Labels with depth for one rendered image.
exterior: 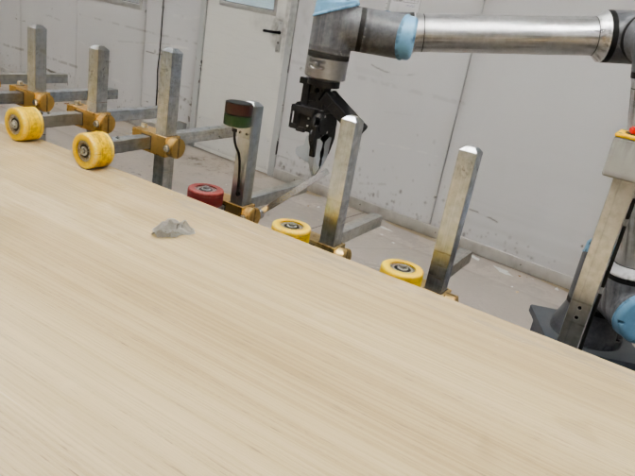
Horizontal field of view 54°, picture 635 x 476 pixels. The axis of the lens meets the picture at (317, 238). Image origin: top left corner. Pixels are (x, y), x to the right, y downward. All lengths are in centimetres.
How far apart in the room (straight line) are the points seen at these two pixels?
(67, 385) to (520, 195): 343
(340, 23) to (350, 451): 90
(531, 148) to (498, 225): 51
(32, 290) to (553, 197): 330
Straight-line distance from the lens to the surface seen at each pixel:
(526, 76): 389
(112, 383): 75
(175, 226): 116
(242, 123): 134
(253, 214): 144
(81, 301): 92
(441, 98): 409
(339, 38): 134
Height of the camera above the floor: 133
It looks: 21 degrees down
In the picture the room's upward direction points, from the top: 10 degrees clockwise
